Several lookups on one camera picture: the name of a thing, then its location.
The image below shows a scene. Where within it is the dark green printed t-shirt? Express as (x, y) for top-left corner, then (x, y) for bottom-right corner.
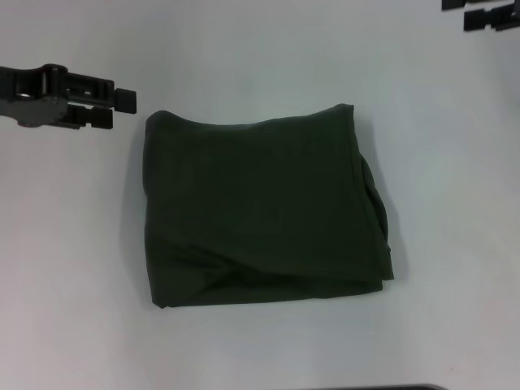
(141, 102), (396, 310)

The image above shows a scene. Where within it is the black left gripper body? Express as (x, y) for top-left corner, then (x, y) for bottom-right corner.
(0, 63), (70, 128)

